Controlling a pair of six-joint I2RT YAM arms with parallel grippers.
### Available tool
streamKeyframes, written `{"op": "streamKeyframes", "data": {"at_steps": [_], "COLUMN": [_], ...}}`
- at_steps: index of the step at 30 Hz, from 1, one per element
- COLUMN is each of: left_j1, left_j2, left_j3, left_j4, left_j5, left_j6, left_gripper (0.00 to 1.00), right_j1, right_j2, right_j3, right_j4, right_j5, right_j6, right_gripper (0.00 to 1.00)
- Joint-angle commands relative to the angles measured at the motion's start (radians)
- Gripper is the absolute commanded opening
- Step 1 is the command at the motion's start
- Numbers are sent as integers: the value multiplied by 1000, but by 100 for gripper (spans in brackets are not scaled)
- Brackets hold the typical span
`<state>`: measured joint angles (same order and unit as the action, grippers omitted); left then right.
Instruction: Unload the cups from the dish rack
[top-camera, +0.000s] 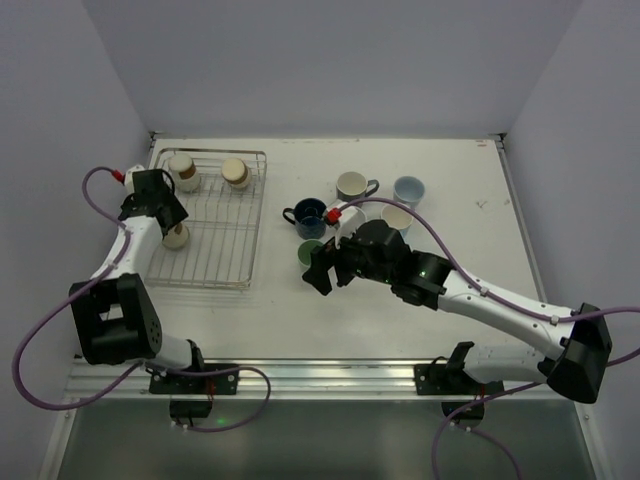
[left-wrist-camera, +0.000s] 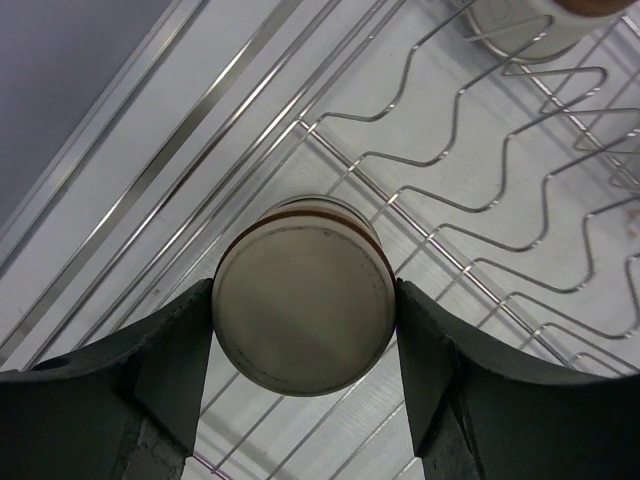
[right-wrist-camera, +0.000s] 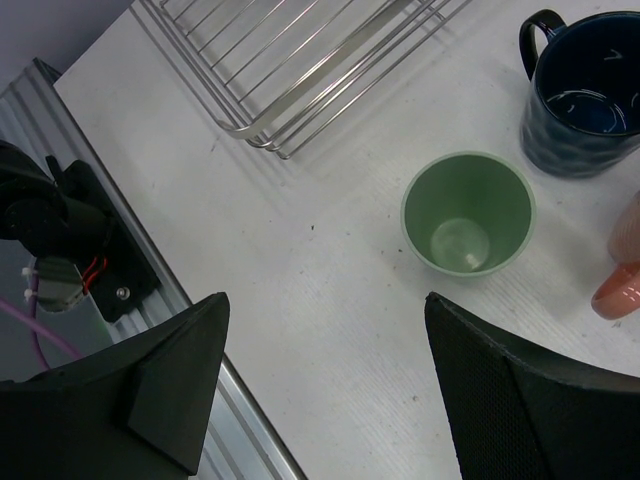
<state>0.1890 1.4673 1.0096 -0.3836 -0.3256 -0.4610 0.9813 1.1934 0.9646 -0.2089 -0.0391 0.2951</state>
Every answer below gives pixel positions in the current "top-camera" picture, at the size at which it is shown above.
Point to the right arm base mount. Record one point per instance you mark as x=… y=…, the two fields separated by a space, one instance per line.
x=446 y=377

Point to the aluminium mounting rail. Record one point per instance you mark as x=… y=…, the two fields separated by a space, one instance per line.
x=290 y=380

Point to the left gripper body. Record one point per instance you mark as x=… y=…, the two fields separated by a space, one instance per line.
x=167 y=215

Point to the grey mug cream inside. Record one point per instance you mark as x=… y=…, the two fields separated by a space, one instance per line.
x=354 y=185

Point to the mint green cup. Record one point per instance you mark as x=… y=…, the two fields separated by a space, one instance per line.
x=304 y=252

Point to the pink dotted mug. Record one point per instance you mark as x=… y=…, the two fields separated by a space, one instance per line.
x=357 y=214

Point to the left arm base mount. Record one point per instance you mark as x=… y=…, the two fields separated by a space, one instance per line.
x=200 y=385

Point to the light blue mug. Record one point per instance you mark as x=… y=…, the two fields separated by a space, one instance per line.
x=397 y=219

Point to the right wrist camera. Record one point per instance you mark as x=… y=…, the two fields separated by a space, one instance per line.
x=345 y=228

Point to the cream cup brown band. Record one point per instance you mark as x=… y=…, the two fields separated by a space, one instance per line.
x=236 y=173
x=184 y=172

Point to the grey blue mug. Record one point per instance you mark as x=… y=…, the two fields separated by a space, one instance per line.
x=409 y=191

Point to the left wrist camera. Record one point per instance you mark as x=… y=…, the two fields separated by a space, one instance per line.
x=128 y=177

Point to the dark navy mug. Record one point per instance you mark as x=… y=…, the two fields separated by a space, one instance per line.
x=307 y=217

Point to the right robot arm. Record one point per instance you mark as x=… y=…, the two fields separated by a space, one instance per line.
x=564 y=349

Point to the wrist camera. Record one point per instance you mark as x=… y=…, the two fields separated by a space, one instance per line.
x=128 y=177
x=345 y=228

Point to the metal wire dish rack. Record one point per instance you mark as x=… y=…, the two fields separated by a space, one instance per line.
x=223 y=224

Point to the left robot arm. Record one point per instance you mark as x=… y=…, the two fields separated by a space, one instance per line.
x=115 y=318

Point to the cream cup brown band right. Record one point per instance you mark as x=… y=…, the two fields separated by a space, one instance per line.
x=236 y=173

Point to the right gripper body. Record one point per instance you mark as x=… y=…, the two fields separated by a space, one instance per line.
x=335 y=263

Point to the cream cup brown band left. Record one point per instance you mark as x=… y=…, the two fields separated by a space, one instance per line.
x=184 y=172

